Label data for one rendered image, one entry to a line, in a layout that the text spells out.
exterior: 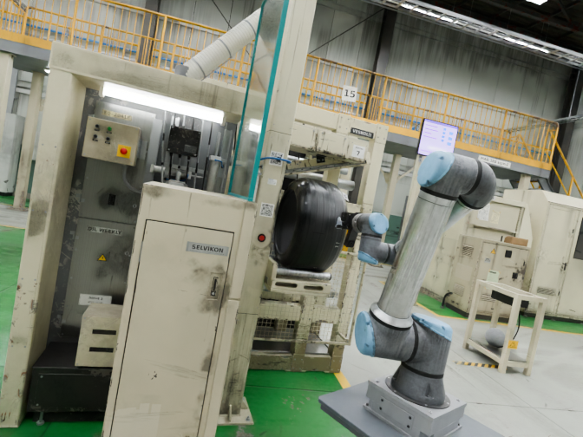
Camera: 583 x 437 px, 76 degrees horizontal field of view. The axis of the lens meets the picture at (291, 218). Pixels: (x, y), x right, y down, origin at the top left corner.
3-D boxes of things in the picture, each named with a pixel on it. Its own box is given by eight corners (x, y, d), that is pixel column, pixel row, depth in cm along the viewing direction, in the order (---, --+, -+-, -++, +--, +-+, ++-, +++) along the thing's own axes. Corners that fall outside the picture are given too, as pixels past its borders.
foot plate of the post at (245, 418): (206, 426, 203) (206, 419, 203) (202, 398, 229) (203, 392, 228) (253, 425, 212) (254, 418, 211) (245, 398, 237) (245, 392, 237)
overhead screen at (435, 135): (416, 153, 562) (424, 117, 559) (415, 153, 567) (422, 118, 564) (451, 161, 575) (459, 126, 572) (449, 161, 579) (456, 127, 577)
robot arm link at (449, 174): (404, 371, 129) (493, 163, 106) (357, 364, 126) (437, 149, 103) (389, 342, 143) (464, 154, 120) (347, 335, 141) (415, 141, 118)
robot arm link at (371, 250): (386, 266, 158) (390, 238, 159) (360, 262, 156) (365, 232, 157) (376, 265, 167) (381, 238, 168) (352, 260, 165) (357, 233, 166)
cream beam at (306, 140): (281, 143, 232) (285, 120, 231) (271, 146, 256) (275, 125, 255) (365, 163, 251) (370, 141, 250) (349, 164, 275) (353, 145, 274)
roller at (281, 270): (273, 264, 208) (271, 270, 210) (275, 269, 204) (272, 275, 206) (330, 270, 219) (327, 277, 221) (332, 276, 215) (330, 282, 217)
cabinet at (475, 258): (466, 318, 569) (483, 238, 563) (443, 306, 626) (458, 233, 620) (515, 324, 588) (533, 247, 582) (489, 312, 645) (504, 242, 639)
